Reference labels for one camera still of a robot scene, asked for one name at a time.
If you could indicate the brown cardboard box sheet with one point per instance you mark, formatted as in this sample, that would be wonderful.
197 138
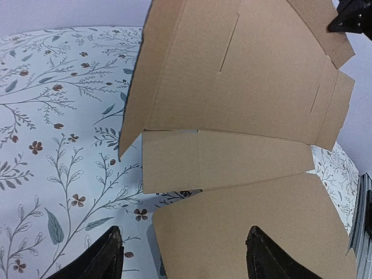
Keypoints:
228 98

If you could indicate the aluminium front rail base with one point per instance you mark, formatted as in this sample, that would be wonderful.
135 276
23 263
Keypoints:
360 234

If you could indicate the floral patterned table mat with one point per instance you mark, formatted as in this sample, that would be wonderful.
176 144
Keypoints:
62 181

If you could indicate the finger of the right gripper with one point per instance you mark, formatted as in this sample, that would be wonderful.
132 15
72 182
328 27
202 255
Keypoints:
354 16

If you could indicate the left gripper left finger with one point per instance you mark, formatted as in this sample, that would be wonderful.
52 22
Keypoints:
102 260

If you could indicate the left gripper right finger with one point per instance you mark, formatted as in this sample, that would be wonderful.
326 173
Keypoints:
265 259

